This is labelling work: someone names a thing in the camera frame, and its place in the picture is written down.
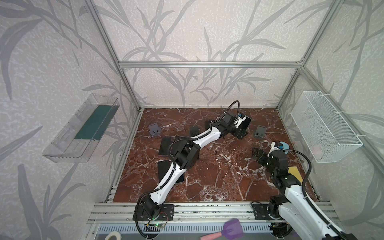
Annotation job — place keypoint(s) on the white tape roll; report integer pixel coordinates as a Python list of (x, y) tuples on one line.
[(115, 235)]

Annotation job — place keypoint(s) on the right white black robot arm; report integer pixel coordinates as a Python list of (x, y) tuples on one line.
[(293, 204)]

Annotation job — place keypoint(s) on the white wire mesh basket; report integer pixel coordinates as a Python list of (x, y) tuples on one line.
[(327, 134)]

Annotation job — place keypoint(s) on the clear plastic wall shelf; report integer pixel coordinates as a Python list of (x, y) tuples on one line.
[(79, 138)]

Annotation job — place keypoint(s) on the yellow sponge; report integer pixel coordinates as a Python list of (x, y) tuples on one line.
[(295, 172)]

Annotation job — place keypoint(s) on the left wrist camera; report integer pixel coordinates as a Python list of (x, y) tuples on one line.
[(239, 119)]

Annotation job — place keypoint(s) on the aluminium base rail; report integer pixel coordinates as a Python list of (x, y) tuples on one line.
[(191, 218)]

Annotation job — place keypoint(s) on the purple pink toy shovel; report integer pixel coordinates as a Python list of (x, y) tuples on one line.
[(232, 230)]

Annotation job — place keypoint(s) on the grey phone stand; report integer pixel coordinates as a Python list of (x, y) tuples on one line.
[(155, 130)]

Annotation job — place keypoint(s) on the back left phone stand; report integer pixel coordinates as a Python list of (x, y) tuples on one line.
[(194, 131)]

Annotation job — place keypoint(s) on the black phone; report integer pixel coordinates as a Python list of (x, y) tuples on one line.
[(181, 179), (165, 144), (163, 167)]

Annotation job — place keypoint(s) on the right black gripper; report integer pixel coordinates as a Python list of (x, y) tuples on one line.
[(259, 154)]

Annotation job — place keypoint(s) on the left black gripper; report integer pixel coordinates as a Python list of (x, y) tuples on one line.
[(243, 127)]

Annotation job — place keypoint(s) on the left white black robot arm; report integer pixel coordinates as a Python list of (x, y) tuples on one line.
[(184, 153)]

